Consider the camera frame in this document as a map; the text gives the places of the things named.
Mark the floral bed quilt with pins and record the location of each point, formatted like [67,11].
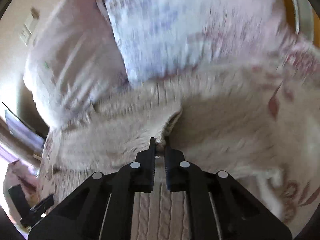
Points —
[258,119]

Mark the dark television screen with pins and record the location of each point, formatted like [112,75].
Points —
[32,137]

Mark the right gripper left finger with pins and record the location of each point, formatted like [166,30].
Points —
[102,206]

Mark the left floral pink pillow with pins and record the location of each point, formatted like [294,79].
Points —
[73,62]

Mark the wooden headboard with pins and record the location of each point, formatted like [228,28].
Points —
[302,17]

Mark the right floral blue pillow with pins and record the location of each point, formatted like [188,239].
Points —
[158,38]

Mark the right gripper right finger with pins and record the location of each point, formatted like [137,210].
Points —
[219,207]

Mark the beige cable knit sweater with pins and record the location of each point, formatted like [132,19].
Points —
[111,133]

